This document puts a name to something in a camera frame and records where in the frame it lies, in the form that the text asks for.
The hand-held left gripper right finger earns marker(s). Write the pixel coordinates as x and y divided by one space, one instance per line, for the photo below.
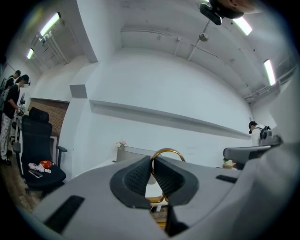
187 178

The pink flowers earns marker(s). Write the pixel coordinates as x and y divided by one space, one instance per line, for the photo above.
121 144

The white crumpled cloth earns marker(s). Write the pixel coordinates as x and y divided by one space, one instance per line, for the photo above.
38 167

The black smartphone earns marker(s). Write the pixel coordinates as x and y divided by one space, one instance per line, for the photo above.
35 173

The long ceiling light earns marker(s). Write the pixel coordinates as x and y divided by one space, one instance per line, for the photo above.
242 25
50 24
269 72
30 53

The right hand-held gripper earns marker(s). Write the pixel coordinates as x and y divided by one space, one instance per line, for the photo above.
269 141

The round ceiling smoke detector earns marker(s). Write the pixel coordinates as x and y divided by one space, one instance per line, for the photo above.
203 37

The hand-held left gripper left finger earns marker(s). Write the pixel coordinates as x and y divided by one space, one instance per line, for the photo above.
93 187

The white box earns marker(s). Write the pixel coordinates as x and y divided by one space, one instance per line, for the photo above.
131 154

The standing fan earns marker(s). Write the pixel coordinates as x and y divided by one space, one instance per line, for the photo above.
22 99

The grey wall box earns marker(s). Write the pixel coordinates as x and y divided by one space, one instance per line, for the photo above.
78 91

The red round toy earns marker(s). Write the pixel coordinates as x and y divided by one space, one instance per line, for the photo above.
46 163

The black office chair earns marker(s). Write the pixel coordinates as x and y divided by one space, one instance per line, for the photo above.
38 138

